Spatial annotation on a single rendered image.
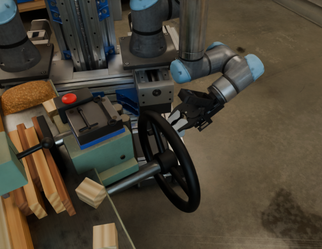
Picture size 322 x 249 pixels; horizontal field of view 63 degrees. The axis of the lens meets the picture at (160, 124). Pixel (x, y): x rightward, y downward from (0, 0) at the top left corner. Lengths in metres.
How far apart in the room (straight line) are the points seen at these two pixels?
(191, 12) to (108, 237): 0.55
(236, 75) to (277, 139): 1.22
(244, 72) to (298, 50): 2.19
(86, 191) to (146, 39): 0.66
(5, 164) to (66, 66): 0.83
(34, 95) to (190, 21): 0.46
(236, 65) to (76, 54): 0.65
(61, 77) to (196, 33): 0.63
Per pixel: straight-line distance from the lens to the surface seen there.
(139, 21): 1.01
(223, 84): 0.80
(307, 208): 1.74
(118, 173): 0.63
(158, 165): 0.68
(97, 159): 0.59
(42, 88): 0.80
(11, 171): 0.47
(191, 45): 0.76
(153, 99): 1.02
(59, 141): 0.60
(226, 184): 1.65
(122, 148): 0.60
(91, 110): 0.58
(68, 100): 0.58
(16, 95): 0.80
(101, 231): 0.49
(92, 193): 0.53
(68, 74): 1.18
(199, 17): 0.73
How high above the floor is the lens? 1.39
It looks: 47 degrees down
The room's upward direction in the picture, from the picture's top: straight up
